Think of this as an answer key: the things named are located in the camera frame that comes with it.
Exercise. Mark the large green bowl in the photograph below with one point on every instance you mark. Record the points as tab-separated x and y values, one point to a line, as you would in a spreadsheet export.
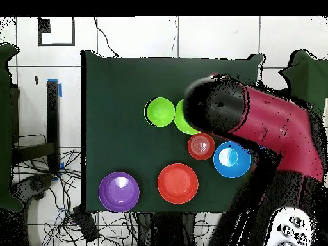
182	120

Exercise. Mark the small green bowl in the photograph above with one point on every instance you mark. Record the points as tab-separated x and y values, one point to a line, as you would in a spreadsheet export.
160	112

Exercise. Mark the small orange bowl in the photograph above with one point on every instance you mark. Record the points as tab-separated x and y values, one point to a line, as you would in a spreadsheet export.
201	147

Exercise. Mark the large orange bowl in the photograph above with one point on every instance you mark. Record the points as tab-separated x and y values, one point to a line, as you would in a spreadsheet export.
176	183

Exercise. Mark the large purple bowl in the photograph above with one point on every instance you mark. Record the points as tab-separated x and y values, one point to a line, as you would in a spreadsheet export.
119	192

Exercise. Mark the blue bowl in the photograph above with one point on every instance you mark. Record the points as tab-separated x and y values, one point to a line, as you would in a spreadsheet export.
230	166

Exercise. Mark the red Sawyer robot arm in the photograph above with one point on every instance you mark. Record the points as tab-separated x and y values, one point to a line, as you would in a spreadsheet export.
276	123

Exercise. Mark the dark green tablecloth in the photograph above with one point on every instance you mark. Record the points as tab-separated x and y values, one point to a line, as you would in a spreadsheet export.
123	77

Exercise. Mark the blue tape strip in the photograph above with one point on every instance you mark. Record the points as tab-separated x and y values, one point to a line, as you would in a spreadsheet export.
60	91

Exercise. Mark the black metal stand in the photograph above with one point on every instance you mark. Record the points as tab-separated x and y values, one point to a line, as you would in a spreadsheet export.
52	115

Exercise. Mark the black power strip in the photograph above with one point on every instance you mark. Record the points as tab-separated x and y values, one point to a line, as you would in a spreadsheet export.
85	224

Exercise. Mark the black office chair base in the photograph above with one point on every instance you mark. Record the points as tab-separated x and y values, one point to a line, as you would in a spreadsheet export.
33	185

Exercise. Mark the green cloth side table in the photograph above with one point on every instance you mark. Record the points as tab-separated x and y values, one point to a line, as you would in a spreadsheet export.
5	166
307	74

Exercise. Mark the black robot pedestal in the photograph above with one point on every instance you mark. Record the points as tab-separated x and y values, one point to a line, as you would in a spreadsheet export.
166	230

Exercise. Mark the black square floor frame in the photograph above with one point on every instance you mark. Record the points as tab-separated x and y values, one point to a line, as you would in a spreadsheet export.
56	44

